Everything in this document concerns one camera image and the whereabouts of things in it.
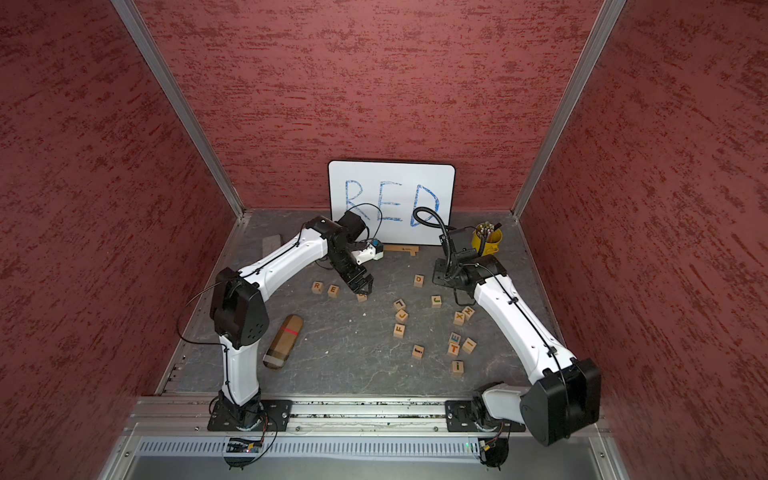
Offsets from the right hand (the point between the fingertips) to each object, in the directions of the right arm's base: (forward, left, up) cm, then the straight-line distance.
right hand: (443, 280), depth 81 cm
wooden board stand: (+20, +7, -12) cm, 24 cm away
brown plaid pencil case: (-12, +46, -11) cm, 48 cm away
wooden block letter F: (-8, +13, -14) cm, 21 cm away
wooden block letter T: (-14, -3, -14) cm, 20 cm away
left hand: (+2, +25, -5) cm, 25 cm away
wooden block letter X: (-5, -6, -15) cm, 16 cm away
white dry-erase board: (+29, +9, +3) cm, 30 cm away
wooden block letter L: (0, +12, -14) cm, 19 cm away
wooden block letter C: (-4, +12, -14) cm, 19 cm away
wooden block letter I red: (-15, +7, -14) cm, 22 cm away
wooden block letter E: (+5, +34, -13) cm, 36 cm away
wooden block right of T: (-13, -7, -14) cm, 21 cm away
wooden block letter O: (+8, +6, -14) cm, 17 cm away
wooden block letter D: (+3, +24, -15) cm, 28 cm away
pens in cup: (+18, -16, 0) cm, 24 cm away
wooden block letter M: (-3, -9, -14) cm, 17 cm away
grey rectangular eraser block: (+25, +59, -12) cm, 65 cm away
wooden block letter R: (+6, +39, -12) cm, 41 cm away
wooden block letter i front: (-19, -3, -14) cm, 24 cm away
